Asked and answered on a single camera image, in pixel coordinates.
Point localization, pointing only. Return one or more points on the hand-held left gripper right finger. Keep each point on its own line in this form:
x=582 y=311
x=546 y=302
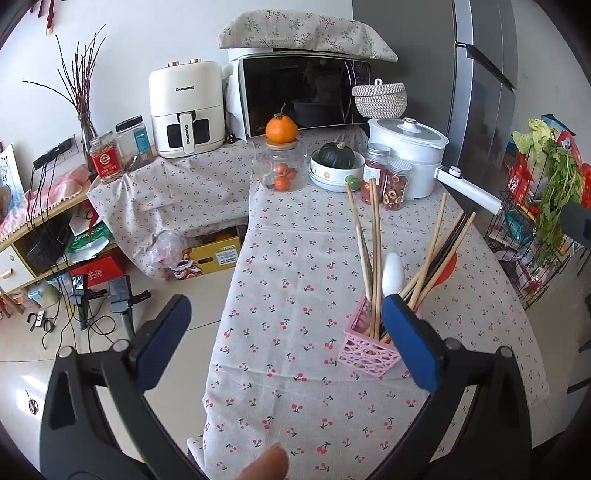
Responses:
x=408 y=341

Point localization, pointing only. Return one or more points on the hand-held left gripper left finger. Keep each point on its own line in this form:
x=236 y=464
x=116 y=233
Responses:
x=166 y=341

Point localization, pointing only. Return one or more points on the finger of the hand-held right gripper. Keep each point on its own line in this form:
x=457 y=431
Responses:
x=577 y=226

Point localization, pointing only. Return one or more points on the pink plastic utensil basket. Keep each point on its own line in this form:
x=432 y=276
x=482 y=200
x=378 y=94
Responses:
x=364 y=355

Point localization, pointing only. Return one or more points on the white spoon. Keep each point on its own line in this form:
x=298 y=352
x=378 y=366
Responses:
x=392 y=274

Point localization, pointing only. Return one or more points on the red spoon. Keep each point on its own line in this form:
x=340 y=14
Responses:
x=450 y=272

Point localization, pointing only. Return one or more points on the dark chopstick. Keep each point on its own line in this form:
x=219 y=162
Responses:
x=455 y=244
x=443 y=251

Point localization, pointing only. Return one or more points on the light bamboo chopstick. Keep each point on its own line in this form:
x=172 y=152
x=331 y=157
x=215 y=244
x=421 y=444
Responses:
x=461 y=235
x=436 y=230

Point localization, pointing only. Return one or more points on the brown wooden chopstick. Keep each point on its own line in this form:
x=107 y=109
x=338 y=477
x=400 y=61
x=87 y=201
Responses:
x=372 y=230
x=378 y=230

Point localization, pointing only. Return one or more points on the person's left hand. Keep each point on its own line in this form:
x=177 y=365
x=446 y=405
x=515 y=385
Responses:
x=268 y=464

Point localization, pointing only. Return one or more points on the bunch of leafy greens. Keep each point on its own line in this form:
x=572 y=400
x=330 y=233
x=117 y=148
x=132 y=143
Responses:
x=561 y=194

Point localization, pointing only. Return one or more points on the red plastic bag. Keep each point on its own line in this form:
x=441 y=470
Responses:
x=584 y=184

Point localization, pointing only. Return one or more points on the red snack packet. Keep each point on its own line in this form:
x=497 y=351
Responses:
x=519 y=180

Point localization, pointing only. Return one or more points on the clear plastic bag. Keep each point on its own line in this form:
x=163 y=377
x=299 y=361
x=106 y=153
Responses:
x=166 y=251

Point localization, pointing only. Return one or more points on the red box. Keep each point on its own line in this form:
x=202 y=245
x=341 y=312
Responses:
x=97 y=274

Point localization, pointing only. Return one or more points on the napa cabbage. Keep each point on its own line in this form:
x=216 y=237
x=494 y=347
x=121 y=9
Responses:
x=535 y=136

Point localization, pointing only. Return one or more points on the yellow cardboard box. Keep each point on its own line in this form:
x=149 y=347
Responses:
x=217 y=256

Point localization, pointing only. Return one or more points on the cherry print tablecloth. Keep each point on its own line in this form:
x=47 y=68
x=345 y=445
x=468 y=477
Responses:
x=300 y=286

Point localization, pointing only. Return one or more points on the green packet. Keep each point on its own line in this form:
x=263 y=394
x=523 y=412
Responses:
x=90 y=240

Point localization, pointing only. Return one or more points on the small flower print cloth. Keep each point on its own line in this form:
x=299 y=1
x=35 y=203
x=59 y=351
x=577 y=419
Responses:
x=184 y=198

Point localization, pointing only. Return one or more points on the jar of dried fruit rings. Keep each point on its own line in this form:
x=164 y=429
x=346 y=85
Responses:
x=397 y=189

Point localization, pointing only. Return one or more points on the jar of red berries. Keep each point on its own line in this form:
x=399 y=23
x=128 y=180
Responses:
x=375 y=175

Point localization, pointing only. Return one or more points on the wooden side shelf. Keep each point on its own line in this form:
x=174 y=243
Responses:
x=14 y=263

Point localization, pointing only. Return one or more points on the white electric pot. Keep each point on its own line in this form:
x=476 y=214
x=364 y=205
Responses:
x=415 y=157

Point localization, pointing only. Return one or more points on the grey refrigerator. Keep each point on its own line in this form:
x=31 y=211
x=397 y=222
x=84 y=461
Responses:
x=461 y=92

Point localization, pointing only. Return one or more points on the white flower print bowl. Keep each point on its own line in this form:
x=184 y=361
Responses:
x=328 y=177

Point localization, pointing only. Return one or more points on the pink cloth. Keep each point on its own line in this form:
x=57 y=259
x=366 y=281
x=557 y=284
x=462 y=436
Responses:
x=60 y=184

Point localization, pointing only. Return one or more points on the red label jar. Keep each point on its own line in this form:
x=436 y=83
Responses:
x=107 y=159

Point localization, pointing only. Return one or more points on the small tangerine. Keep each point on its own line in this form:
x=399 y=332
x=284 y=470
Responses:
x=291 y=174
x=281 y=183

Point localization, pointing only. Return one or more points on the dark green squash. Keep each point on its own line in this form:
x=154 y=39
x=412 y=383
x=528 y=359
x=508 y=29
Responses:
x=337 y=156

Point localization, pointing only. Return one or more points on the clear glass jar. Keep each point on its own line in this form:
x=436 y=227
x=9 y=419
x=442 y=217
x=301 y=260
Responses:
x=263 y=166

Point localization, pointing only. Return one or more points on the blue label jar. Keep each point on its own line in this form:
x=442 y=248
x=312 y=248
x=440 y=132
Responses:
x=136 y=141

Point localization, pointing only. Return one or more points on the black power strip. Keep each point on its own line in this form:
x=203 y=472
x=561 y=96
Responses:
x=53 y=154

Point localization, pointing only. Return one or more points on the large orange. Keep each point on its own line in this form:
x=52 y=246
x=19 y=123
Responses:
x=280 y=130

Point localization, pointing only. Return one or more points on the dried branches in vase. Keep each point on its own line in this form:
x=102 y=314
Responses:
x=83 y=92

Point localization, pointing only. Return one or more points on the black microwave oven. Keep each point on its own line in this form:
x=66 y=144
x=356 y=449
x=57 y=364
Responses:
x=295 y=92

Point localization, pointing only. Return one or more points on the floral cloth cover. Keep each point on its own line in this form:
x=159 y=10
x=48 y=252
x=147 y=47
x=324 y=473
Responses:
x=300 y=30

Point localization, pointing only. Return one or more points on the black chair frame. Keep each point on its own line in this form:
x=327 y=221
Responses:
x=579 y=383

